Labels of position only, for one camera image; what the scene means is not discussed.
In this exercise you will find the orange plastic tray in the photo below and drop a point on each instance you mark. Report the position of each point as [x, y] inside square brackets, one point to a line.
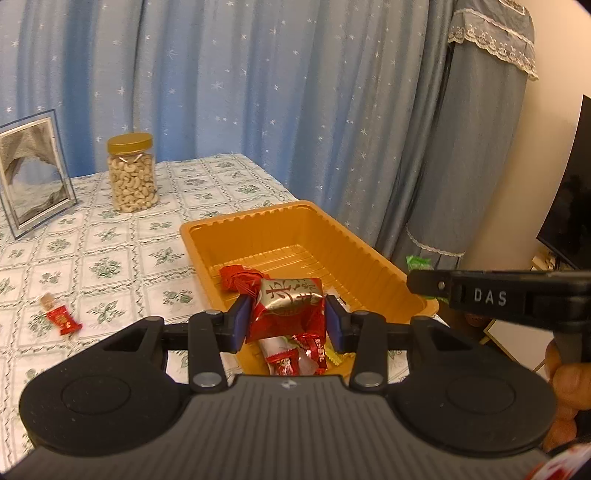
[286, 235]

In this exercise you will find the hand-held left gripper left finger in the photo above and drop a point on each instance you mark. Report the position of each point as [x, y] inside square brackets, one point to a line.
[241, 323]

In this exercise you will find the white red snack packet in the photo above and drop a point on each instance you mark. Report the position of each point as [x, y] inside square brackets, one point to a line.
[279, 357]

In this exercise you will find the cashew nut jar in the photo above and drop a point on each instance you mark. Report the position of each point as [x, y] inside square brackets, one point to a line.
[131, 180]

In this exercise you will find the green floral tablecloth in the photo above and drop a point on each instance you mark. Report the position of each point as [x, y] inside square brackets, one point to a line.
[115, 258]

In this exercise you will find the green snack packet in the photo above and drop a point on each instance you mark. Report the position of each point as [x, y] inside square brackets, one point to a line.
[418, 263]

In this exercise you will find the red twisted wrapper candy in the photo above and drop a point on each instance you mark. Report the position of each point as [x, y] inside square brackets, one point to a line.
[238, 279]

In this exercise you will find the person's right hand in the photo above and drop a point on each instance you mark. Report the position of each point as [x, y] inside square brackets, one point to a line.
[570, 385]

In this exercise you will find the sand art picture frame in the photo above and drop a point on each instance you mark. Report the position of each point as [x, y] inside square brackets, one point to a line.
[32, 170]

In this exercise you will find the grey blue lace trimmed cover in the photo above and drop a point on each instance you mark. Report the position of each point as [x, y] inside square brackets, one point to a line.
[461, 138]

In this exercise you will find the red white fabric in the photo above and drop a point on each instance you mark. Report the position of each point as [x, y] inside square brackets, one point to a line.
[563, 464]

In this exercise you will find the black television screen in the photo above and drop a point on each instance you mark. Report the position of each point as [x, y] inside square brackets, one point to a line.
[570, 198]

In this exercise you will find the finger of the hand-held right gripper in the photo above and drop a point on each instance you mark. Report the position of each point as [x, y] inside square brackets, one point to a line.
[429, 284]

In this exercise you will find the small red candy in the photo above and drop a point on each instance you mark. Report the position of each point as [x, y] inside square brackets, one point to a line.
[311, 348]

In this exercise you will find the red gold snack packet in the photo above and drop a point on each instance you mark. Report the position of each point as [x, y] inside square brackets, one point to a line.
[286, 309]

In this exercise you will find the small red candy bar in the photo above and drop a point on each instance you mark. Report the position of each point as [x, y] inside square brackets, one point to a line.
[62, 318]

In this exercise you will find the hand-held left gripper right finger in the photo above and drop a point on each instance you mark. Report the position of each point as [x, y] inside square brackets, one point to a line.
[334, 323]

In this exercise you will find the blue star print curtain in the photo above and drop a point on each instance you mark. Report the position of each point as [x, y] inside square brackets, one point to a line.
[231, 78]

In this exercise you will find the white cabinet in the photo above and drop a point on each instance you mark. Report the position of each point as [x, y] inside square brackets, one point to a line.
[512, 346]

